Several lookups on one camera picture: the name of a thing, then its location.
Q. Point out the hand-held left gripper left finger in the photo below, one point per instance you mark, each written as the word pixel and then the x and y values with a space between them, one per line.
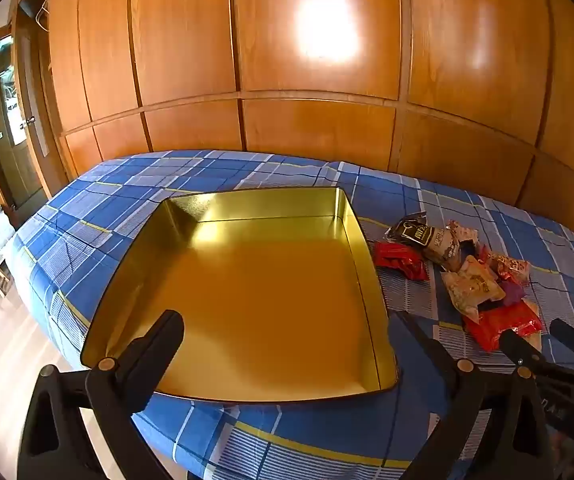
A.
pixel 167 340

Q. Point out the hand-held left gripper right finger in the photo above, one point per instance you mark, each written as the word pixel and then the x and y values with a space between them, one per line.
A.
pixel 432 350

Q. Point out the large red snack packet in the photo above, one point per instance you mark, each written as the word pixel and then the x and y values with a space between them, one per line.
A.
pixel 497 327

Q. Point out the purple snack packet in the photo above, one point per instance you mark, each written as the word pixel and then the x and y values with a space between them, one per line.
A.
pixel 512 292

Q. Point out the beige snack packet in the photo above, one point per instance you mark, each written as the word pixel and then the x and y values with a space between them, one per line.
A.
pixel 472 287

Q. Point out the long peanut bar packet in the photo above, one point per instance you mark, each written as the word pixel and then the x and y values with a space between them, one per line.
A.
pixel 512 266

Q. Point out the small red snack packet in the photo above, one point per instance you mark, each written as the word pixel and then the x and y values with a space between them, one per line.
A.
pixel 397 260

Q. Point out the cream patterned snack packet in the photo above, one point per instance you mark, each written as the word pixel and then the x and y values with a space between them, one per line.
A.
pixel 444 250

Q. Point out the gold tin box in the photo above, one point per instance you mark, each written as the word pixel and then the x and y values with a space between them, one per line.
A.
pixel 267 285

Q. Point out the black snack packet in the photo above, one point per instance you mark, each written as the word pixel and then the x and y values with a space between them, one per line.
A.
pixel 409 232

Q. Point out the pink snack packet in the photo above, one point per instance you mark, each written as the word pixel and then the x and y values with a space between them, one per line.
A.
pixel 462 230

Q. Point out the blue plaid bed sheet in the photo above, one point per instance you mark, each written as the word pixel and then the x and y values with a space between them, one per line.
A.
pixel 117 200

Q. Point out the wooden door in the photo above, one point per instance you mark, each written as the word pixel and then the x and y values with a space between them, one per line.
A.
pixel 12 160

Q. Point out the wooden wardrobe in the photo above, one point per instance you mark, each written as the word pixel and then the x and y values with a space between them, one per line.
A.
pixel 317 125

